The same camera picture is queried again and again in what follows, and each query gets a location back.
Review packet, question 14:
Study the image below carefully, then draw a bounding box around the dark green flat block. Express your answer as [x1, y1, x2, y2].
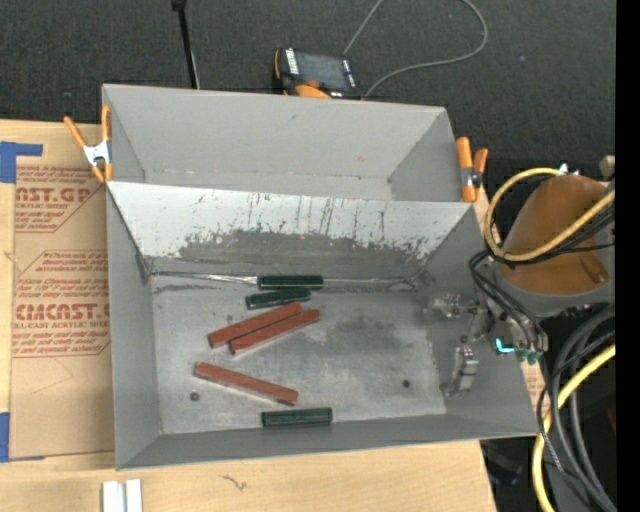
[260, 406, 335, 429]
[256, 274, 325, 292]
[244, 286, 313, 311]

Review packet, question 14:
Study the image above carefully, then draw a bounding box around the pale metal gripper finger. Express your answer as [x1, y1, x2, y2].
[431, 294, 464, 319]
[439, 346, 480, 397]

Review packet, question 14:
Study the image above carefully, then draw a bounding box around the grey metal bin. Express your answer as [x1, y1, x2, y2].
[101, 83, 540, 471]

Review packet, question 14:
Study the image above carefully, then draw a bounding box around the brown cardboard board red print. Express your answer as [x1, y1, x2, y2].
[0, 118, 117, 464]

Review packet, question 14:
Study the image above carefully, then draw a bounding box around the red-brown flat block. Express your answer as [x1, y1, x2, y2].
[206, 301, 305, 350]
[227, 308, 322, 357]
[193, 361, 300, 407]

